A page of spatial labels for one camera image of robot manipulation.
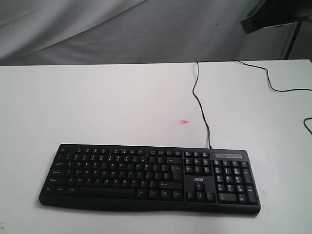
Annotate grey backdrop cloth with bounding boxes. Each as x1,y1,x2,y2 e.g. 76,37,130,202
0,0,297,65

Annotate black acer keyboard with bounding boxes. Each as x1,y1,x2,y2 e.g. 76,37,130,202
39,144,261,215

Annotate black cable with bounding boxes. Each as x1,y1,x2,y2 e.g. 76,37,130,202
192,59,312,149

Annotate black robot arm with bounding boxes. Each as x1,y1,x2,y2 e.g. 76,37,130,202
241,0,312,34

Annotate black stand pole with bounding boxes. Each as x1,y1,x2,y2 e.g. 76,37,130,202
284,21,302,60

